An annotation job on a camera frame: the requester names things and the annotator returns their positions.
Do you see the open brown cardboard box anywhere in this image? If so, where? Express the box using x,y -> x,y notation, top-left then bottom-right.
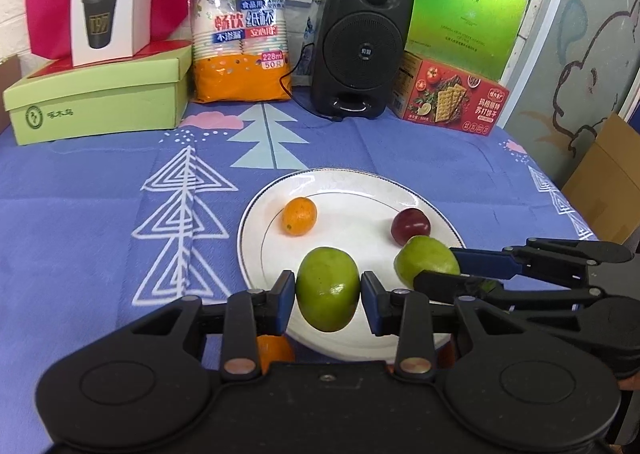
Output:
0,54 -> 22,134

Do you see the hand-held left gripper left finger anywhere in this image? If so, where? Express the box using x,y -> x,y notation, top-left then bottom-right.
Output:
117,270 -> 297,383

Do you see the orange kumquat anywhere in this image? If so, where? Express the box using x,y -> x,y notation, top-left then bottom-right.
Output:
281,197 -> 319,237

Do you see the dark purple plum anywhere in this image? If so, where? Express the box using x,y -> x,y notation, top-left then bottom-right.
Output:
390,207 -> 432,245

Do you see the white plate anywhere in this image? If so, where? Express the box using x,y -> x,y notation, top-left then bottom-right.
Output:
236,168 -> 468,362

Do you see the white cup box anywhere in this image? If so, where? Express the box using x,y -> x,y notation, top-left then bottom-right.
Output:
70,0 -> 157,68

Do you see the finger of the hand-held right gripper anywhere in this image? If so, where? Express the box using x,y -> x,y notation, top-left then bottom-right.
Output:
412,270 -> 607,320
449,237 -> 634,286

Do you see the red cracker box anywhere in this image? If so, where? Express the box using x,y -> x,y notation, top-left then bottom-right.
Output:
387,50 -> 511,136

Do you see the orange paper cup pack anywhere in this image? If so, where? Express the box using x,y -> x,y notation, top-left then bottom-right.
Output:
187,0 -> 293,104

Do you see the small green jujube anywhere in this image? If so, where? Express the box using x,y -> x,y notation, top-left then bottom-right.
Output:
393,235 -> 461,291

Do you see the green gift box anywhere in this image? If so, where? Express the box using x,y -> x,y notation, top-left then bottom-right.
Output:
390,0 -> 528,84

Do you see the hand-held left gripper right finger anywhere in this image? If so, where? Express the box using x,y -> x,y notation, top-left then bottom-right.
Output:
360,271 -> 543,383

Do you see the black speaker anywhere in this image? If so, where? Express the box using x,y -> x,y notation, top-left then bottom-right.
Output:
310,0 -> 416,120

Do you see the small tangerine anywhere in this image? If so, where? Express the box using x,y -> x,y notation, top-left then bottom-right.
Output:
256,334 -> 297,376

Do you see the large green jujube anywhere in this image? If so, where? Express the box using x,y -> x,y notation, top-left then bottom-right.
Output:
295,247 -> 362,333

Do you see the blue printed tablecloth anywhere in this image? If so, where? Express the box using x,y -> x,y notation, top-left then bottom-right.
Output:
0,84 -> 598,450

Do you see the black speaker cable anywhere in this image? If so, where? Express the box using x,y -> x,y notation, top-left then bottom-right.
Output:
280,42 -> 346,124

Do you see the green shoe box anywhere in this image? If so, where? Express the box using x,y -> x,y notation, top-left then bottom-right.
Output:
2,40 -> 193,146

